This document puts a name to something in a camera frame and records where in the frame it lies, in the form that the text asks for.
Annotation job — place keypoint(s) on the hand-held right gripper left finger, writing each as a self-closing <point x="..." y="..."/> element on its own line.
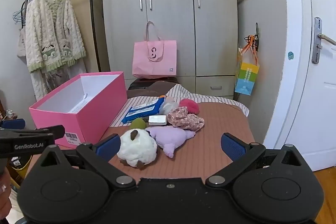
<point x="109" y="146"/>

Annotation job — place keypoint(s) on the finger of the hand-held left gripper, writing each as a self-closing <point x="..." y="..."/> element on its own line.
<point x="56" y="131"/>
<point x="13" y="124"/>

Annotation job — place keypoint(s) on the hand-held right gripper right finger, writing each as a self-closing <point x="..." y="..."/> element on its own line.
<point x="232" y="145"/>

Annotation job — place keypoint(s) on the white sheep plush toy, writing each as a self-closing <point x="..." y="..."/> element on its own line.
<point x="137" y="148"/>

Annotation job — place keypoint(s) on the pink cardboard box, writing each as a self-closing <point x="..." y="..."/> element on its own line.
<point x="89" y="119"/>

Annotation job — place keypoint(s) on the green plush ball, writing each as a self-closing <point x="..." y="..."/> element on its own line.
<point x="137" y="124"/>

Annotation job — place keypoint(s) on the floral fabric pouch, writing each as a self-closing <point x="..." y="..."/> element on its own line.
<point x="185" y="119"/>

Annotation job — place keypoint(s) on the small white pack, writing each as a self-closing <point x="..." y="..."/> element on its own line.
<point x="157" y="120"/>

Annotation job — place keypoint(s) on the purple plush toy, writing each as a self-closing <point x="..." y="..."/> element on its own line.
<point x="170" y="136"/>

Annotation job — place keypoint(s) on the person's left hand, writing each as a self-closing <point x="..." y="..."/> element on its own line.
<point x="4" y="195"/>

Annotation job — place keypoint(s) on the yellow bin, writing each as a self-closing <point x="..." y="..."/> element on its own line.
<point x="22" y="169"/>

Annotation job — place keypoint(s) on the brown ribbed mat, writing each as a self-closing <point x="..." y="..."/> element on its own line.
<point x="225" y="119"/>

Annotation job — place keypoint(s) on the blue and white packet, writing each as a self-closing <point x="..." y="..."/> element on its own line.
<point x="141" y="111"/>

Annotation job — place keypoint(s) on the striped bed sheet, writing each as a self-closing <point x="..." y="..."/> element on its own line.
<point x="212" y="99"/>

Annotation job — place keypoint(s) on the white pajama pants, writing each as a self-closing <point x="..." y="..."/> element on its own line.
<point x="42" y="82"/>

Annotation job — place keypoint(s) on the colourful paper gift bag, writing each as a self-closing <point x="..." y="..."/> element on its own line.
<point x="246" y="77"/>

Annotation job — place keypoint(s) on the white mesh bath puff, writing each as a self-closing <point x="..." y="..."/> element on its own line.
<point x="169" y="106"/>

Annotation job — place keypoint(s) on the dark brown cloth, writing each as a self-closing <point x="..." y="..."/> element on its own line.
<point x="157" y="88"/>

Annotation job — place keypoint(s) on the beige canvas bag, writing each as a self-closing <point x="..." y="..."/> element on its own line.
<point x="21" y="45"/>

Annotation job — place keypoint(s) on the white door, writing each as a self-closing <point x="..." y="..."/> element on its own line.
<point x="309" y="95"/>

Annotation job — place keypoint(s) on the pink tote bag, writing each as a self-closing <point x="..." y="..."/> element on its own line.
<point x="155" y="58"/>

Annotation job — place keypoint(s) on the white fleece cardigan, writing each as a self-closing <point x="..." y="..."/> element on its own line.
<point x="52" y="29"/>

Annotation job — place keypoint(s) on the round teal sticker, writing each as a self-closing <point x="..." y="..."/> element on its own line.
<point x="290" y="55"/>

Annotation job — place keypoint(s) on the teal clothes hangers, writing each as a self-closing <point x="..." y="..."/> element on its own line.
<point x="18" y="16"/>

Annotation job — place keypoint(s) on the black clothes rack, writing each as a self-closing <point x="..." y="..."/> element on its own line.
<point x="92" y="3"/>

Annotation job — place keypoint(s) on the black wall hook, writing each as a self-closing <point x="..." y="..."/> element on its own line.
<point x="257" y="29"/>

